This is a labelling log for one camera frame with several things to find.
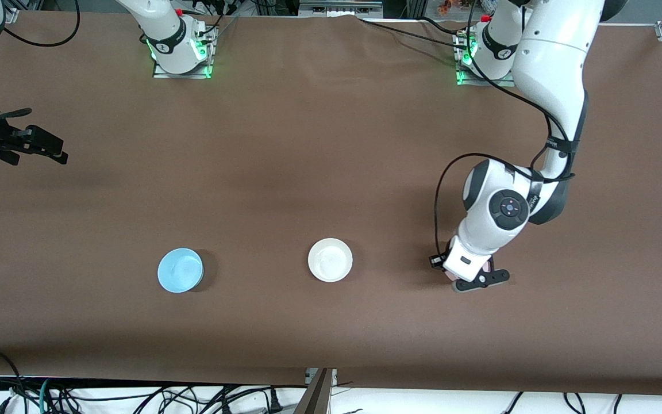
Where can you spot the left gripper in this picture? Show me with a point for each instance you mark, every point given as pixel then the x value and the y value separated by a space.
pixel 435 263

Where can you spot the pink bowl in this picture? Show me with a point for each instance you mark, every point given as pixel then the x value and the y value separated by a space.
pixel 451 275

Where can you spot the light blue bowl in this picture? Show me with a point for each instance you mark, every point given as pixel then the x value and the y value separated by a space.
pixel 180 271

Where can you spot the white bowl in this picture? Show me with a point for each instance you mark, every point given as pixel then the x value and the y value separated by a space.
pixel 330 260

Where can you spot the brown table cover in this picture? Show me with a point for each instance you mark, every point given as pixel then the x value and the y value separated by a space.
pixel 331 144

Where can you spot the aluminium profile bar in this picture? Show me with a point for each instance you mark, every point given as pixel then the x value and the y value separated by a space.
pixel 316 397

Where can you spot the black power plug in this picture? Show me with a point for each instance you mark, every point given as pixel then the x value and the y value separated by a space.
pixel 275 401

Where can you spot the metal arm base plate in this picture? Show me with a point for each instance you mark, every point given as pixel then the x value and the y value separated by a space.
pixel 181 75
pixel 480 83

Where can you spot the silver aluminium frame rail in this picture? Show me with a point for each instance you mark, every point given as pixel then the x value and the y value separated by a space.
pixel 339 7

